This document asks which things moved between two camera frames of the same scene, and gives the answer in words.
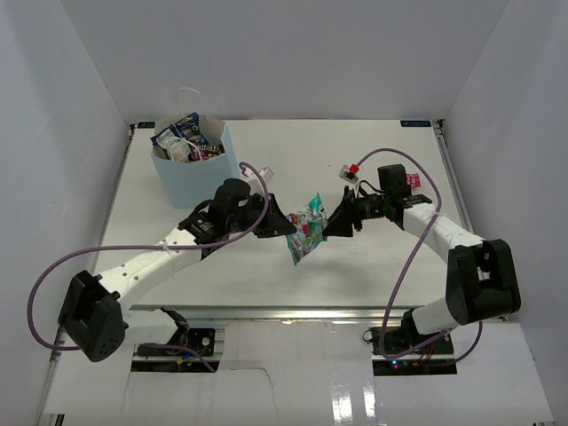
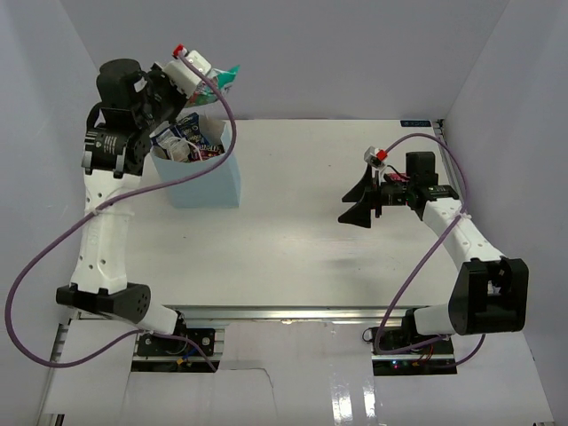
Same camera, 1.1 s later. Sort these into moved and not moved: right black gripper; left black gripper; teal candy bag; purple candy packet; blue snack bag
Moved: right black gripper; left black gripper; teal candy bag
Not moved: blue snack bag; purple candy packet
